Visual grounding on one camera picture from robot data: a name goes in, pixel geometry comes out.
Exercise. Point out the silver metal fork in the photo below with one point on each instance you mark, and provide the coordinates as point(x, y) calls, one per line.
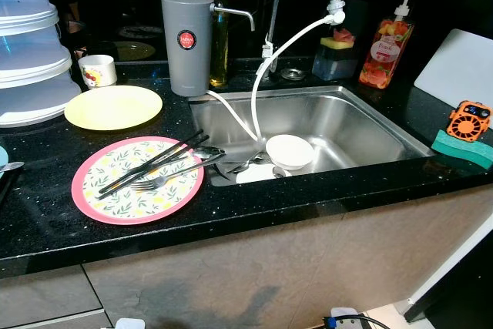
point(142, 185)

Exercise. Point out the orange mini fan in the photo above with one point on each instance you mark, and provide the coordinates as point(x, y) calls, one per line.
point(468, 125)

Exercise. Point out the green sponge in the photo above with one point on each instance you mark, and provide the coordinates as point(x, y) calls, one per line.
point(458, 149)

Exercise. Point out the white cutting board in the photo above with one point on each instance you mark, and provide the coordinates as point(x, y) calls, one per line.
point(458, 67)

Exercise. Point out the orange soap pump bottle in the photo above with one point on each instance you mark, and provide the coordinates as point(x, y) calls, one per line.
point(383, 59)

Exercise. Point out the stainless steel sink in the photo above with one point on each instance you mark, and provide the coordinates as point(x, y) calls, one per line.
point(354, 121)

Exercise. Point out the dark sponge holder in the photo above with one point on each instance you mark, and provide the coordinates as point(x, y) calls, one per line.
point(335, 65)

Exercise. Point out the yellow pink dish sponge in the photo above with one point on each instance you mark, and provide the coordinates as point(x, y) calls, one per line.
point(339, 38)

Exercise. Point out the white bowl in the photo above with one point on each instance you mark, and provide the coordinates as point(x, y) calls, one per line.
point(289, 150)

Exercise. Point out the round metal strainer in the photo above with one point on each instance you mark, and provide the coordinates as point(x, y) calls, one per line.
point(293, 74)

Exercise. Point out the small silver spoon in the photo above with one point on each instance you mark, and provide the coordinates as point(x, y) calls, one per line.
point(279, 172)

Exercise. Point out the white plate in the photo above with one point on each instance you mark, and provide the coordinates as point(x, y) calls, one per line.
point(250, 176)

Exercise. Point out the silver fork in sink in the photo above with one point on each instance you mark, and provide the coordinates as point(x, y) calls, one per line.
point(245, 166)

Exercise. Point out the green-capped oil bottle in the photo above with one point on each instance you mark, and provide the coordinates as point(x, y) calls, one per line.
point(220, 52)

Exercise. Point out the grey water filter jug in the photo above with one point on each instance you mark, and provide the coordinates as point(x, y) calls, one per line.
point(185, 67)

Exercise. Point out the yellow plate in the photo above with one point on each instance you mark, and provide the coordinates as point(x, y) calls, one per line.
point(113, 108)

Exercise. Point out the pink floral plate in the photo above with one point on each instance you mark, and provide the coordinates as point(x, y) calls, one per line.
point(115, 207)

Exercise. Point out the white printed mug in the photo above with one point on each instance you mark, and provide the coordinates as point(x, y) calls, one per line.
point(96, 72)

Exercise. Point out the stacked translucent plastic containers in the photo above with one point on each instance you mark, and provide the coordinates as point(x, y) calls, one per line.
point(31, 59)

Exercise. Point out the teal plate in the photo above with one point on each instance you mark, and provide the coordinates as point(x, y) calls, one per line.
point(3, 158)

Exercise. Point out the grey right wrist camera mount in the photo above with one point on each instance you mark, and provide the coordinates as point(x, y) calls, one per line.
point(347, 320)

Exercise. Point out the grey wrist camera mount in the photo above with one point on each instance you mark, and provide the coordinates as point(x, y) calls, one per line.
point(347, 320)
point(129, 323)

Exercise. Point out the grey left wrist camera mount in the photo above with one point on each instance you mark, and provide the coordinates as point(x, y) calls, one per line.
point(129, 323)

